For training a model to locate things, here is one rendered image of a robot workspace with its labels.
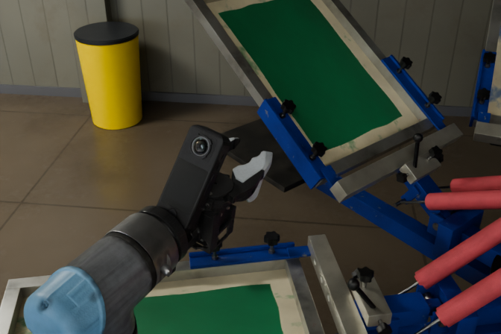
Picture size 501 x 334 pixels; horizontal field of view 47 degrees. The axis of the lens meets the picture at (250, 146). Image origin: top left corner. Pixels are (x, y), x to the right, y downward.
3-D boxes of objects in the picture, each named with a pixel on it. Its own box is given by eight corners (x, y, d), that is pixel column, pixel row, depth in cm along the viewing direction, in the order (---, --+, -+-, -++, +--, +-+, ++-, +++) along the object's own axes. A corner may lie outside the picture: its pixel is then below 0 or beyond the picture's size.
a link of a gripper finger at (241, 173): (265, 180, 80) (218, 208, 73) (271, 145, 76) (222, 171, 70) (282, 191, 78) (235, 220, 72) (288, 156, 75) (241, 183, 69)
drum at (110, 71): (153, 107, 468) (145, 22, 433) (138, 133, 429) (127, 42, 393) (99, 104, 473) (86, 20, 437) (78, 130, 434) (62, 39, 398)
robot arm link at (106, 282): (26, 350, 55) (7, 285, 51) (106, 282, 63) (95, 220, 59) (86, 386, 52) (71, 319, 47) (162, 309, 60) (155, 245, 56)
